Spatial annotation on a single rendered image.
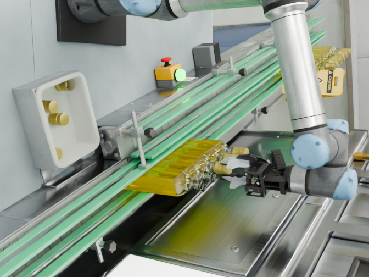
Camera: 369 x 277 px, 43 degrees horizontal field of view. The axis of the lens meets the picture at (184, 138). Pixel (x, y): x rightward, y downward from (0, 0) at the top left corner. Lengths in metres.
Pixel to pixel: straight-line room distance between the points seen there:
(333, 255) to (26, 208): 0.77
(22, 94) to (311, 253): 0.81
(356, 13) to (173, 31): 5.50
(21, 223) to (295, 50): 0.73
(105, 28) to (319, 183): 0.78
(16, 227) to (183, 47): 1.02
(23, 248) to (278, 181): 0.62
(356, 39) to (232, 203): 5.96
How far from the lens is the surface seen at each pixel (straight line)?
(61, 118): 1.30
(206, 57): 1.91
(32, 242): 1.14
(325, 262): 1.24
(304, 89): 1.05
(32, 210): 1.23
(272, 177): 1.23
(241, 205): 1.41
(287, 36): 1.06
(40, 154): 1.29
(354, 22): 7.20
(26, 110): 1.26
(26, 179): 1.32
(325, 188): 1.19
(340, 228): 1.33
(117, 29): 1.54
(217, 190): 1.51
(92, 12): 1.38
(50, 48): 1.37
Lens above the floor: 1.76
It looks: 32 degrees down
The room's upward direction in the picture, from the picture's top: 94 degrees clockwise
